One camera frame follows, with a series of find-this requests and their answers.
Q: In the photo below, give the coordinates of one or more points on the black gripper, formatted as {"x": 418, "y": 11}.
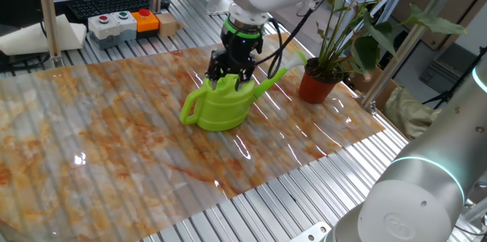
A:
{"x": 241, "y": 46}

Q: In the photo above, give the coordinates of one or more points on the green plastic watering can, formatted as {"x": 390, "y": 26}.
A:
{"x": 224, "y": 109}

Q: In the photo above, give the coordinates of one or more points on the green plant in terracotta pot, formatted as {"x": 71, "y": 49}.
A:
{"x": 316, "y": 90}

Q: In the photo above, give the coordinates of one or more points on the small wooden block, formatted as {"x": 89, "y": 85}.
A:
{"x": 166, "y": 25}

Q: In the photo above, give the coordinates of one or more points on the orange emergency stop box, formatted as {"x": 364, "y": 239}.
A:
{"x": 145, "y": 23}

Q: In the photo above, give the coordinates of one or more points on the grey box with green button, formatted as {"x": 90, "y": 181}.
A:
{"x": 125, "y": 25}

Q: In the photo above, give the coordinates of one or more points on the orange marble pattern mat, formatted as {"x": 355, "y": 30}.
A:
{"x": 114, "y": 139}

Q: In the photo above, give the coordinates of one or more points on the grey box with red button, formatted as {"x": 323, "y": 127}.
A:
{"x": 102, "y": 30}

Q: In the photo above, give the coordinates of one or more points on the black keyboard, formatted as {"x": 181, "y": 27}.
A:
{"x": 114, "y": 4}

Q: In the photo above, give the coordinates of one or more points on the brown cardboard box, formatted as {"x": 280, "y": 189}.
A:
{"x": 382, "y": 95}

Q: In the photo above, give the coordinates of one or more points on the beige fabric bag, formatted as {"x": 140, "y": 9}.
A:
{"x": 407, "y": 114}

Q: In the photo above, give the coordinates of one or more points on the white folded paper cone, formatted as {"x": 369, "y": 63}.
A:
{"x": 34, "y": 38}

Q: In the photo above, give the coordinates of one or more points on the black tripod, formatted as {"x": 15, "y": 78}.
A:
{"x": 456, "y": 82}

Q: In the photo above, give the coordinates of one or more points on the brown board panel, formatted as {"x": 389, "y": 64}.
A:
{"x": 468, "y": 6}

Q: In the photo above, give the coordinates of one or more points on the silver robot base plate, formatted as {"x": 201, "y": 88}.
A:
{"x": 312, "y": 232}

